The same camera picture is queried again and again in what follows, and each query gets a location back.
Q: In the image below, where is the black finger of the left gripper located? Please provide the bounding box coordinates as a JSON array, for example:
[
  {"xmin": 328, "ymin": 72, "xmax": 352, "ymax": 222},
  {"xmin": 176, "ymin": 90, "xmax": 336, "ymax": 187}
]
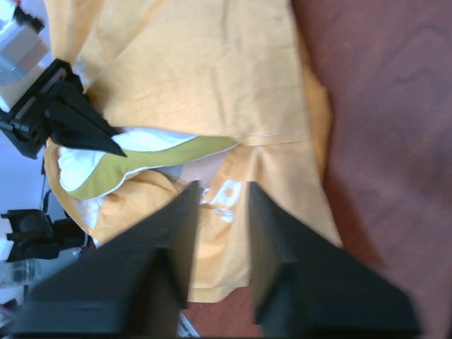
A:
[
  {"xmin": 44, "ymin": 80, "xmax": 117, "ymax": 138},
  {"xmin": 50, "ymin": 129, "xmax": 126, "ymax": 157}
]

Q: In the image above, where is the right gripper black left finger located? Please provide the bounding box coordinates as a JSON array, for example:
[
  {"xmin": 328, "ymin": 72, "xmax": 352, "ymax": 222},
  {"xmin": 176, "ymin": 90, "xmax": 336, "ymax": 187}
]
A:
[{"xmin": 10, "ymin": 182, "xmax": 201, "ymax": 338}]

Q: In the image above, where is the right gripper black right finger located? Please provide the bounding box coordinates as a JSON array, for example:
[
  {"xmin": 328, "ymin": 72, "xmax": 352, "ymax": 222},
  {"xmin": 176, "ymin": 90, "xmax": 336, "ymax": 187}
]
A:
[{"xmin": 248, "ymin": 182, "xmax": 420, "ymax": 338}]

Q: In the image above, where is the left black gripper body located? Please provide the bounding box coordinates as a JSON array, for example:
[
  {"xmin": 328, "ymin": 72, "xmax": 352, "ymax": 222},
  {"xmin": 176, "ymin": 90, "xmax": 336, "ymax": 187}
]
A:
[{"xmin": 1, "ymin": 59, "xmax": 83, "ymax": 159}]

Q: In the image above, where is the white pillow yellow edge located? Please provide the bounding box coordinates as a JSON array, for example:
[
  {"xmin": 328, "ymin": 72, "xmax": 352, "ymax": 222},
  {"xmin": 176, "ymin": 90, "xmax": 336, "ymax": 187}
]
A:
[{"xmin": 47, "ymin": 128, "xmax": 239, "ymax": 201}]

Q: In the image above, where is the yellow pillowcase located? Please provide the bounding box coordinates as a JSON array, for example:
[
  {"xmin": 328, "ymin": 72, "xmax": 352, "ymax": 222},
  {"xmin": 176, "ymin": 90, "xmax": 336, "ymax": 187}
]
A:
[{"xmin": 45, "ymin": 1, "xmax": 341, "ymax": 303}]

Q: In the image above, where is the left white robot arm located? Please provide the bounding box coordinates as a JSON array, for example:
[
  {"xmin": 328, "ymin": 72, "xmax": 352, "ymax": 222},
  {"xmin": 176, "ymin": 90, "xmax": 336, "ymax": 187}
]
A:
[{"xmin": 1, "ymin": 59, "xmax": 124, "ymax": 262}]

